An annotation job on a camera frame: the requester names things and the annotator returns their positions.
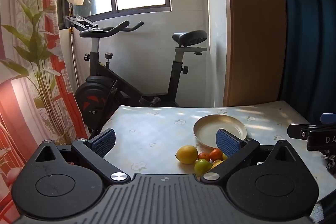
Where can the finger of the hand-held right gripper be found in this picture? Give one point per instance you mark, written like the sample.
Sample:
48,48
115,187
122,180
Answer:
329,118
299,130

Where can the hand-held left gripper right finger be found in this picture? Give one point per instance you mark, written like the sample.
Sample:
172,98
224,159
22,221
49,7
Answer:
228,143

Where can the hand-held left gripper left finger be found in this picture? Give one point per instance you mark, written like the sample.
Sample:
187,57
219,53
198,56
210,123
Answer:
103,142

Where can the yellow-green round fruit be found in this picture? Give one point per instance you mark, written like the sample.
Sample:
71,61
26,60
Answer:
225,156

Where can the small tangerine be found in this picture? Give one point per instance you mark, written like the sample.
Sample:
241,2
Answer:
215,154
204,156

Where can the large yellow orange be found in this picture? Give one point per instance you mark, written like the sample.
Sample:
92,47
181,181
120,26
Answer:
216,163

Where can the cream round plate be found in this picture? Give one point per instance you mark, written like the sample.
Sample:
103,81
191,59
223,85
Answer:
204,129

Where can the green apple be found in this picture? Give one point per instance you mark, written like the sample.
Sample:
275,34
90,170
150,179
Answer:
202,166

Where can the yellow lemon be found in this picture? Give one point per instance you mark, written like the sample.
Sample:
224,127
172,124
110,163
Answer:
187,154

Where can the black exercise bike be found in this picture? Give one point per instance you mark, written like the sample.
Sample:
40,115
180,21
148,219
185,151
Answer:
173,77

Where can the dark blue curtain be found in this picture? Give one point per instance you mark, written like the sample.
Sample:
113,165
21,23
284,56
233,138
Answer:
309,29

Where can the wooden door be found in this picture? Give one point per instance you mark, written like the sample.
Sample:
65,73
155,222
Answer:
254,29

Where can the plant-printed curtain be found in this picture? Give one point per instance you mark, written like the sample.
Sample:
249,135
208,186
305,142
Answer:
26,29

